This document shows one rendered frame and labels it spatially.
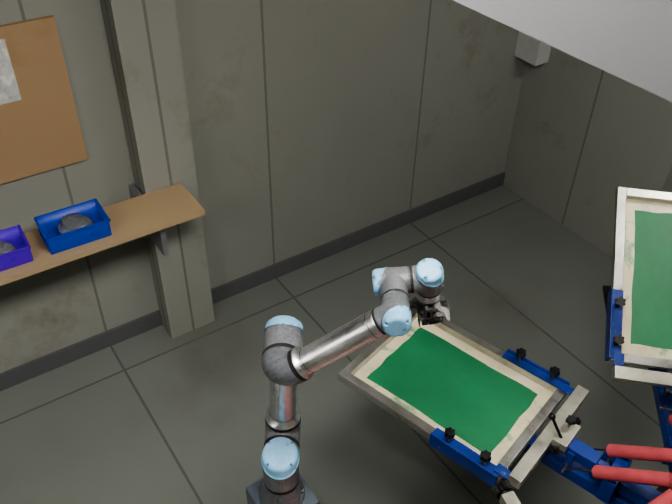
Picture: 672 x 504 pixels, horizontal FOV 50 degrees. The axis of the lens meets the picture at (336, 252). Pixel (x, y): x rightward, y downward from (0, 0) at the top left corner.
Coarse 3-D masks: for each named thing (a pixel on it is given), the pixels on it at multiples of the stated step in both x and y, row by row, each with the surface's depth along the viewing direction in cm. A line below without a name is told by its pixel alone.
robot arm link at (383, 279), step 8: (376, 272) 195; (384, 272) 194; (392, 272) 194; (400, 272) 194; (408, 272) 194; (376, 280) 193; (384, 280) 193; (392, 280) 191; (400, 280) 192; (408, 280) 193; (376, 288) 194; (384, 288) 191; (392, 288) 189; (400, 288) 189; (408, 288) 194; (408, 296) 191
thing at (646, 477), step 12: (612, 444) 271; (612, 456) 270; (624, 456) 266; (636, 456) 262; (648, 456) 258; (660, 456) 255; (576, 468) 272; (600, 468) 262; (612, 468) 259; (624, 468) 256; (612, 480) 259; (624, 480) 254; (636, 480) 251; (648, 480) 247; (660, 480) 244
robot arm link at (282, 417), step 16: (272, 320) 212; (288, 320) 211; (272, 336) 206; (288, 336) 206; (272, 384) 220; (272, 400) 225; (288, 400) 224; (272, 416) 230; (288, 416) 229; (272, 432) 232; (288, 432) 231
